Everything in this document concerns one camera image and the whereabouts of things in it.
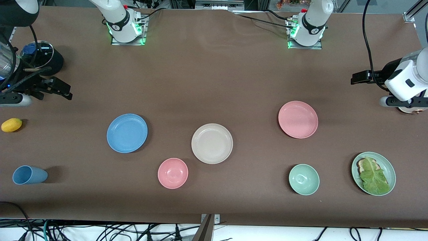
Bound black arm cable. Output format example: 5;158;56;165
362;0;388;91
0;25;52;96

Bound grey metal frame device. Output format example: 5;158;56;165
195;0;244;11

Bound aluminium profile bar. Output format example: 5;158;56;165
403;0;428;23

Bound black base cable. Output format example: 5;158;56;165
135;7;164;21
267;9;292;22
234;13;292;30

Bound beige toaster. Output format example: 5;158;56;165
398;106;428;114

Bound pink plate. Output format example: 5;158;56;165
278;101;319;139

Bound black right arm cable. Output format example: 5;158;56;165
0;25;52;96

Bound orange artificial flowers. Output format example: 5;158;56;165
276;0;311;9

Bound blue plastic cup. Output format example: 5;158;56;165
12;165;48;185

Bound small green bowl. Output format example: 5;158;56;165
289;164;320;195

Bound green lettuce leaf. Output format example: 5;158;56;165
359;156;390;195

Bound metal table bracket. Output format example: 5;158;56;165
192;214;220;241

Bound beige plate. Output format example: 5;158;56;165
191;123;233;164

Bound thick black floor cable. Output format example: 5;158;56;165
0;201;33;241

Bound glass lid blue knob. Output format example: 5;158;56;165
20;41;54;69

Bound green plate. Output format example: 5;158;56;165
351;152;396;196

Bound brown table cloth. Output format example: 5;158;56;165
0;6;428;228

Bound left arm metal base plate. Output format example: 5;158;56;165
288;18;322;50

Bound small pink bowl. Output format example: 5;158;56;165
157;158;189;189

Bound toasted bread slice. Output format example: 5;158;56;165
356;158;378;174

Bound blue plate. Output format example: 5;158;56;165
107;113;148;154

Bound black pot blue handle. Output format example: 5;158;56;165
21;41;64;77

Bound yellow lemon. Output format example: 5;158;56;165
1;118;23;133

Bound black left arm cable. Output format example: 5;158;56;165
362;0;388;91

